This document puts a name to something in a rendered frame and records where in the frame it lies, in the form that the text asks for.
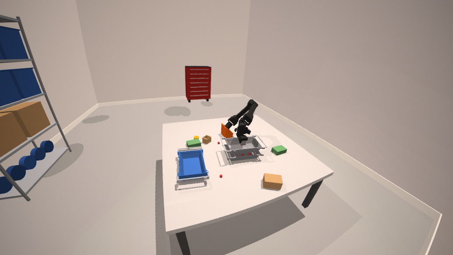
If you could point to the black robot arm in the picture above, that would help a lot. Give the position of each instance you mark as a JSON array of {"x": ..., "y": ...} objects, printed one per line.
[{"x": 245, "y": 120}]

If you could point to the green cube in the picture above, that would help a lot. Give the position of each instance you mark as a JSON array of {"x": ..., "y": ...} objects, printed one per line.
[
  {"x": 278, "y": 150},
  {"x": 194, "y": 143}
]

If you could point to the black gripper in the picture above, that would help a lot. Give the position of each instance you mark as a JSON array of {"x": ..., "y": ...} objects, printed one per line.
[{"x": 240, "y": 135}]

